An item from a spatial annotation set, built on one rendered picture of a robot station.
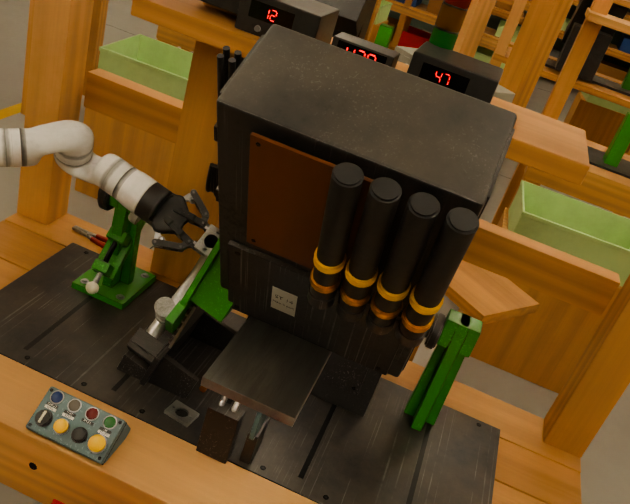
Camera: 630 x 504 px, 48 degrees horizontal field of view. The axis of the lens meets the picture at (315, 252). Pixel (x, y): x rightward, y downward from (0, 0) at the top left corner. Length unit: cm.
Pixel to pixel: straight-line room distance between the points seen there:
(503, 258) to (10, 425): 104
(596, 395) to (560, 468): 18
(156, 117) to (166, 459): 82
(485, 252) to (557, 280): 16
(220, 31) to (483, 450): 100
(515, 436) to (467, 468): 22
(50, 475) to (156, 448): 18
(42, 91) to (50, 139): 41
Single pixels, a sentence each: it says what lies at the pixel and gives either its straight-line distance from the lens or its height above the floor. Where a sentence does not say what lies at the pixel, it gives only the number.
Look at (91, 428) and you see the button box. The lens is 131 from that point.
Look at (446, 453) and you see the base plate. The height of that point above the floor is 90.
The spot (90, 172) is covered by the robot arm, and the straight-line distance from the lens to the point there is 141.
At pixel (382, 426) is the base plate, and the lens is 153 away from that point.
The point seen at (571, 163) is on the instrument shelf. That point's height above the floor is 153.
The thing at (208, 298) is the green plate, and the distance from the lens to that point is 130.
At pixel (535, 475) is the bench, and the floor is 88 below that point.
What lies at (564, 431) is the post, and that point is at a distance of 173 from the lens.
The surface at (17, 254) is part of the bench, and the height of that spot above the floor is 88.
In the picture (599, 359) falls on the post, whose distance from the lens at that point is 163.
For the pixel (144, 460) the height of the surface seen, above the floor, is 90.
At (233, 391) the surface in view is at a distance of 114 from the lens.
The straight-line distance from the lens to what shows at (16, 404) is 139.
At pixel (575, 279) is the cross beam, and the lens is 164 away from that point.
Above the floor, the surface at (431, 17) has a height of 68.
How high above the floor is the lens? 187
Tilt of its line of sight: 29 degrees down
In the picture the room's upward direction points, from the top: 18 degrees clockwise
